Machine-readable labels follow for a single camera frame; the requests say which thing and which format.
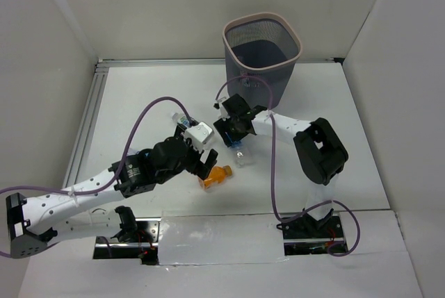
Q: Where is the red label water bottle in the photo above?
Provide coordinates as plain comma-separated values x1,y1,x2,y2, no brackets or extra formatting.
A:
239,76,263,90

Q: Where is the grey mesh waste bin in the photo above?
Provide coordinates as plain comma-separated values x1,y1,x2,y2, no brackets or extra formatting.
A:
222,13,302,108

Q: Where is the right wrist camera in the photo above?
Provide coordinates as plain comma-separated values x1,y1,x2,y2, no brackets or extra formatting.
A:
213,96,229,119

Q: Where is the orange juice bottle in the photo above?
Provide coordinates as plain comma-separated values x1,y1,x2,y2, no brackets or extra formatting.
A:
198,165,233,190

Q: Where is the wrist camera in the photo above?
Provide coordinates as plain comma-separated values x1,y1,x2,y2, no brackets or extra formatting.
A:
184,122,214,153
213,96,229,119

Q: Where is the blue label water bottle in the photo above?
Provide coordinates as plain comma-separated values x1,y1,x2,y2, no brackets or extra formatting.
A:
229,142,254,168

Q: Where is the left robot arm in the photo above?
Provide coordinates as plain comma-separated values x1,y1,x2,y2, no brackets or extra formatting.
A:
6,137,218,259

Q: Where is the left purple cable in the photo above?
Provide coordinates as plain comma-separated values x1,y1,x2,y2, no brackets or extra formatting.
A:
0,96,197,259

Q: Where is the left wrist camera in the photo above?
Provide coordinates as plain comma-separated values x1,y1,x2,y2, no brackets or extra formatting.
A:
184,122,214,153

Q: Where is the aluminium frame rail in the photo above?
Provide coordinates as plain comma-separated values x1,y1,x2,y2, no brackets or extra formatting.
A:
54,57,343,217

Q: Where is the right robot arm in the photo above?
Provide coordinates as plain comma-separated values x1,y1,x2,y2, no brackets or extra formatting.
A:
213,94,348,237

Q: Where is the green white label bottle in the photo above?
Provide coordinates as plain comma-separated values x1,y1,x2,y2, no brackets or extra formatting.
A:
171,113,191,132

